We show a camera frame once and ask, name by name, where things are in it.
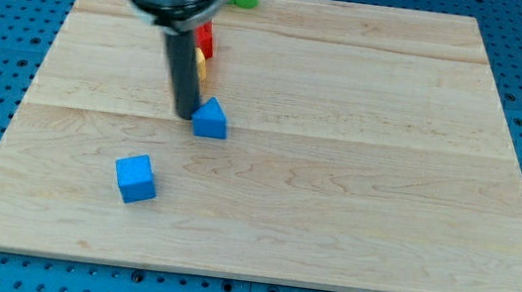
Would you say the blue triangle block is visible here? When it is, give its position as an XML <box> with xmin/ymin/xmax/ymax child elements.
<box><xmin>192</xmin><ymin>97</ymin><xmax>228</xmax><ymax>140</ymax></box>

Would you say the yellow block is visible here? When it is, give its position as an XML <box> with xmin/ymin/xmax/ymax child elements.
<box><xmin>195</xmin><ymin>48</ymin><xmax>207</xmax><ymax>82</ymax></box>

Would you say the wooden board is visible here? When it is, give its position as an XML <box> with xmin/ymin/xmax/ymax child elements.
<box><xmin>0</xmin><ymin>0</ymin><xmax>522</xmax><ymax>292</ymax></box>

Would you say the red block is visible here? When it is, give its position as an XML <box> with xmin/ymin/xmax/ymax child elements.
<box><xmin>195</xmin><ymin>21</ymin><xmax>214</xmax><ymax>58</ymax></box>

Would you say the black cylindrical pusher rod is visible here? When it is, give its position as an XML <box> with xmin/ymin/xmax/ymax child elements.
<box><xmin>163</xmin><ymin>31</ymin><xmax>201</xmax><ymax>121</ymax></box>

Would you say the blue cube block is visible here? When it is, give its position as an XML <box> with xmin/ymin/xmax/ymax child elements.
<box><xmin>115</xmin><ymin>154</ymin><xmax>157</xmax><ymax>204</ymax></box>

